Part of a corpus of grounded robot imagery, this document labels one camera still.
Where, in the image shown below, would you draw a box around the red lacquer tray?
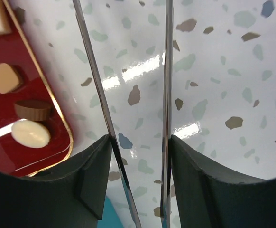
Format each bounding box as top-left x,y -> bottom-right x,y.
0,0 -> 74,176

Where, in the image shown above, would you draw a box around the brown fluted cup chocolate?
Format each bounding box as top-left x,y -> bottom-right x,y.
14,99 -> 52,122

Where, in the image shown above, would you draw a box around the white oval chocolate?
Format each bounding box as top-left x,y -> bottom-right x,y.
11,120 -> 51,149

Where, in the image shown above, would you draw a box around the metal tongs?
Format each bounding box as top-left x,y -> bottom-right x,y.
73,0 -> 174,228

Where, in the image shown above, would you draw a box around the teal tin box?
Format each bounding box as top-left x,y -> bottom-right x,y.
97,197 -> 123,228

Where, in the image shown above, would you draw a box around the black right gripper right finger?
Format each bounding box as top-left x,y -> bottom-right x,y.
170,136 -> 276,228

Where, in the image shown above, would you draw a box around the tan square chocolate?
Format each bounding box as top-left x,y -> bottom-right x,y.
0,63 -> 23,94

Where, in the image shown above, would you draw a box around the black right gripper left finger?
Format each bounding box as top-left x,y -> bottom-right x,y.
0,135 -> 111,228

